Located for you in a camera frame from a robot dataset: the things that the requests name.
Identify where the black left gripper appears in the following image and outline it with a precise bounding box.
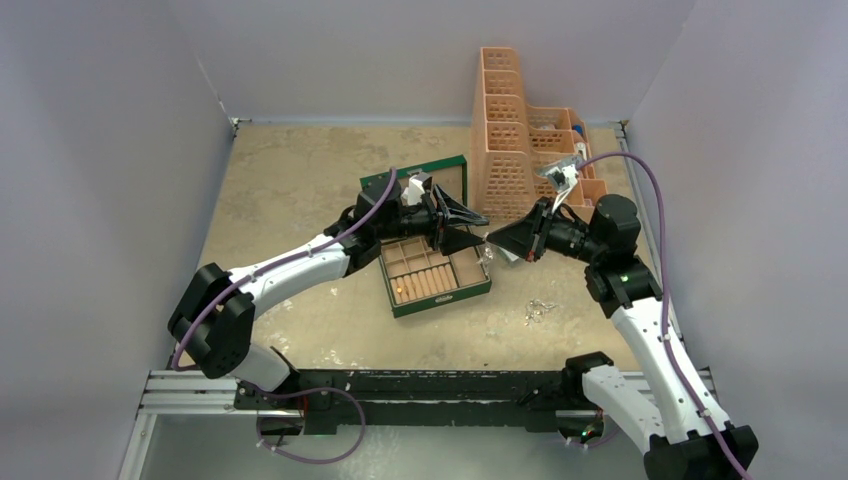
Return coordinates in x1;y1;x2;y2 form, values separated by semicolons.
376;187;487;254

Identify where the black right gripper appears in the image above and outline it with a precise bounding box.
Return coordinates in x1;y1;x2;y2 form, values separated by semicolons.
488;197;606;264

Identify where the green jewelry box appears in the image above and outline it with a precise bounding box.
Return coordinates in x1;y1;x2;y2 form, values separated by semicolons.
377;155;491;318

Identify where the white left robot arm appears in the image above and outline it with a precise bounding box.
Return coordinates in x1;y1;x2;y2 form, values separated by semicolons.
167;178;489;409

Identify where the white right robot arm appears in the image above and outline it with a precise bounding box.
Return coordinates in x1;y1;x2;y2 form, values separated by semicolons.
487;194;759;479

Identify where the small white green box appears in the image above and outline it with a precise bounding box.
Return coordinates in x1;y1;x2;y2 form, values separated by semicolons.
499;249;521;264

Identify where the clear tape roll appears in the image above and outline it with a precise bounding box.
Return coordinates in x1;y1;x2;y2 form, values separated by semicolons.
535;155;585;186

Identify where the orange plastic organizer rack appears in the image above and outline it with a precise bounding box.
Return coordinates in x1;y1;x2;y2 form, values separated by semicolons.
468;47;591;223

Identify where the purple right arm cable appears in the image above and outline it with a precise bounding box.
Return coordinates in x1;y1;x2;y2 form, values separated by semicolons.
576;151;753;480

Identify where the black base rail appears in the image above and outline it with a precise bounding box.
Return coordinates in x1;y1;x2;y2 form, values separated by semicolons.
234;352;613;435

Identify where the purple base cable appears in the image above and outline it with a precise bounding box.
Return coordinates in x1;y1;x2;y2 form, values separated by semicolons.
255;388;368;466

